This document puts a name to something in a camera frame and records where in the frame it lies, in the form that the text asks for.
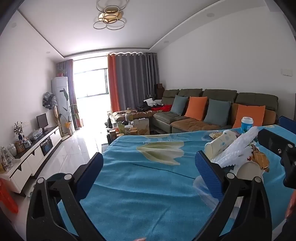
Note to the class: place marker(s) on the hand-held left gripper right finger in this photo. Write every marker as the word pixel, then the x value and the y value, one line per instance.
pixel 208 176

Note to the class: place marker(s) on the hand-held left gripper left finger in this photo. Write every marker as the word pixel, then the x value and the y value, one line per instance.
pixel 92 171

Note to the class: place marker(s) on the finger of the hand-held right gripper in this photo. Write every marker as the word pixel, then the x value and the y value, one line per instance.
pixel 289 124
pixel 272 143

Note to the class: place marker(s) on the orange snack wrapper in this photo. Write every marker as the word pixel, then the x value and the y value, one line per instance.
pixel 260 160

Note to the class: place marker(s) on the cream paper cup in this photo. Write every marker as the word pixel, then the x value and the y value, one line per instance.
pixel 248 170

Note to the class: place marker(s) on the person's right hand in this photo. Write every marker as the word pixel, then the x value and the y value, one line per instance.
pixel 292 206

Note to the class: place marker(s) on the clear plastic bag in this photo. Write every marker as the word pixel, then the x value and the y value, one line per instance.
pixel 203 192

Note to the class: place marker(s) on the orange cushion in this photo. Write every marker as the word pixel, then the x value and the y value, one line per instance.
pixel 259 115
pixel 196 108

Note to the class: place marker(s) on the blue cup with white lid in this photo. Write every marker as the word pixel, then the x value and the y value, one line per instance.
pixel 247 125

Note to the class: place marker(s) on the black coffee table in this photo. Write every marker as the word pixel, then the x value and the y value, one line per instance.
pixel 107 136

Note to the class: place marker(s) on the printed snack packet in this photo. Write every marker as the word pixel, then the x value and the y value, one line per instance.
pixel 216 134

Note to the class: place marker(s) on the blue floral blanket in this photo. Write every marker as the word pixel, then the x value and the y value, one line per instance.
pixel 143 185

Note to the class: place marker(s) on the white television cabinet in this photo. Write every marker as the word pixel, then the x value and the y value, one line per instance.
pixel 34 157

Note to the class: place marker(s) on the olive and brown sofa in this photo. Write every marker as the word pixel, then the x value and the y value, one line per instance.
pixel 175 122

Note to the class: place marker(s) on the grey-blue cushion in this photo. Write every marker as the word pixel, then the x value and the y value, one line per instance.
pixel 179 104
pixel 217 112

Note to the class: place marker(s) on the tall leafy house plant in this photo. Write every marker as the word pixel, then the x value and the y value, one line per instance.
pixel 67 111

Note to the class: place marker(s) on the beige paper bag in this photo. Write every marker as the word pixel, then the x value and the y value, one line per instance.
pixel 141 126

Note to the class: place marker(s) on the plastic-wrapped bowl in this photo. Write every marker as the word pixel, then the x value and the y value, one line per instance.
pixel 37 134

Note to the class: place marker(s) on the blue and white porcelain jar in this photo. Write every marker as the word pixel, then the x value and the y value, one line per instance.
pixel 27 143

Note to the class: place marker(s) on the black monitor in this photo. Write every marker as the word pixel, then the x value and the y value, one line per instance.
pixel 42 121

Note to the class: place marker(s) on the purple striped curtain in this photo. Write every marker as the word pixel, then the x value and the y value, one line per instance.
pixel 75 97

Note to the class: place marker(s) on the white standing air conditioner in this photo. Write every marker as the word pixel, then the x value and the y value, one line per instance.
pixel 59 97

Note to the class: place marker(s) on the red cloth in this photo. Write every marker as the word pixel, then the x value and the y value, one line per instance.
pixel 163 108

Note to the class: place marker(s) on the cloth-covered standing fan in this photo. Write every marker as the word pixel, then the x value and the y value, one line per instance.
pixel 49 100

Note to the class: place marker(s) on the glass jar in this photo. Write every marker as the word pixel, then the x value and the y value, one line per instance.
pixel 11 150

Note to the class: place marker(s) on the vase with dry branches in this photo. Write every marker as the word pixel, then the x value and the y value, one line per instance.
pixel 18 129

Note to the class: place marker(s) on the plastic-wrapped ornament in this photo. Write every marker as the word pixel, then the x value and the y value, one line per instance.
pixel 5 160

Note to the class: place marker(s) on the window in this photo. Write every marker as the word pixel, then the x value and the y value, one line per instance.
pixel 92 83

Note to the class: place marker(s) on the orange plastic bag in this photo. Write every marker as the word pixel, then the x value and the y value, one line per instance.
pixel 8 197

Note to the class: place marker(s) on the orange curtain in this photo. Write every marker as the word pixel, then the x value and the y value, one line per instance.
pixel 113 83

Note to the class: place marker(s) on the white cloth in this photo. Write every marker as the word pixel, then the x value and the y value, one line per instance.
pixel 151 102

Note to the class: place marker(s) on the dark brown box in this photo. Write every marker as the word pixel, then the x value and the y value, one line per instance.
pixel 159 90

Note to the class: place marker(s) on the grey curtain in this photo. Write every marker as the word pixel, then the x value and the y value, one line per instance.
pixel 136 81

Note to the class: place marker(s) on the small potted plant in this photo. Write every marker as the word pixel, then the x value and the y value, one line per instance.
pixel 61 71

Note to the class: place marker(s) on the white wall switch box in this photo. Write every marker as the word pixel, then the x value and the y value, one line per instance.
pixel 286 72

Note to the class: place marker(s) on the small picture frame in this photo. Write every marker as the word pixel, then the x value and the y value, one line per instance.
pixel 20 146

